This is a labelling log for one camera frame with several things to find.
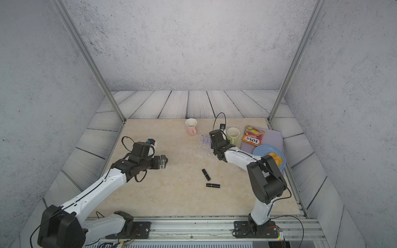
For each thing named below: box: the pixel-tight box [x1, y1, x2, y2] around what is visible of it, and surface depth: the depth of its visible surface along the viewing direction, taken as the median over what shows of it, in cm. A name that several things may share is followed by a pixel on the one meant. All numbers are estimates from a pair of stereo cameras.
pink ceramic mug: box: [185, 117, 198, 136], surface depth 107 cm
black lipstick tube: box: [201, 168, 212, 182], surface depth 93 cm
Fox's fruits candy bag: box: [241, 124, 266, 147], surface depth 109 cm
